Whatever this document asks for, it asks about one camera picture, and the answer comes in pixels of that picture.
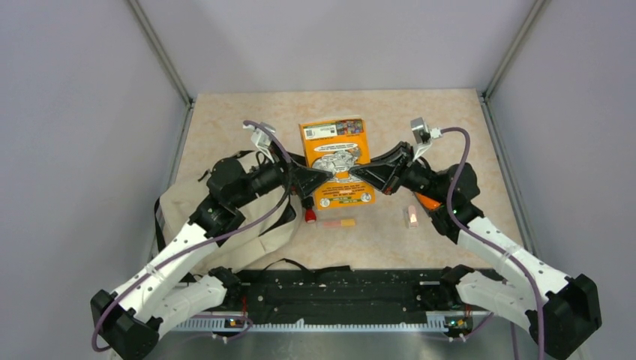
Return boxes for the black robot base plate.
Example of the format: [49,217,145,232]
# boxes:
[178,265,491,326]

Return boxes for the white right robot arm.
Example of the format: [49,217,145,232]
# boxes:
[350,142,602,359]

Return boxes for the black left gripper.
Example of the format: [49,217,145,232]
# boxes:
[232,139,333,209]

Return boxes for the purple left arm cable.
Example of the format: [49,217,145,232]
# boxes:
[91,120,294,354]

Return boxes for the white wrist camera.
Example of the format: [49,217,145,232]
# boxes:
[243,120,276,161]
[410,117,443,161]

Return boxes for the red black glue bottle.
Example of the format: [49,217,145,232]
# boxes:
[301,196,317,224]

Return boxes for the orange activity book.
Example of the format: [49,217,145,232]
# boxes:
[299,115,376,210]

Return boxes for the orange curved toy track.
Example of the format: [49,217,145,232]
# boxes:
[414,193,442,212]

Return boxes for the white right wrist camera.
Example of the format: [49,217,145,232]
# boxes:
[410,117,443,161]

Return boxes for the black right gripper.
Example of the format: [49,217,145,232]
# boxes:
[349,142,449,204]

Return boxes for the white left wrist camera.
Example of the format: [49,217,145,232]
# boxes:
[243,120,276,161]

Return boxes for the cream canvas backpack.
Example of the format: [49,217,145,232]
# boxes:
[147,151,311,280]

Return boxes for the orange pink highlighter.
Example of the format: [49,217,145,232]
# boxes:
[321,218,356,229]

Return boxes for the aluminium frame rail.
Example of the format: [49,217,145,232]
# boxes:
[106,0,195,360]

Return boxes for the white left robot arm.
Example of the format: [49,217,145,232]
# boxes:
[90,151,332,359]

